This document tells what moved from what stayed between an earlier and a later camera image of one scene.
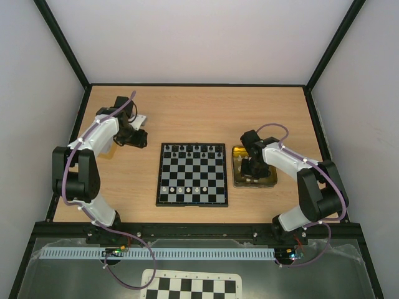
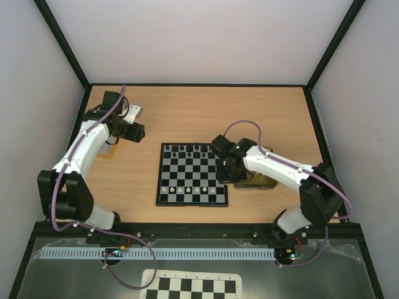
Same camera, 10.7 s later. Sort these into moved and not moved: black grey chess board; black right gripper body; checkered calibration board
Moved: black right gripper body
Not moved: black grey chess board; checkered calibration board
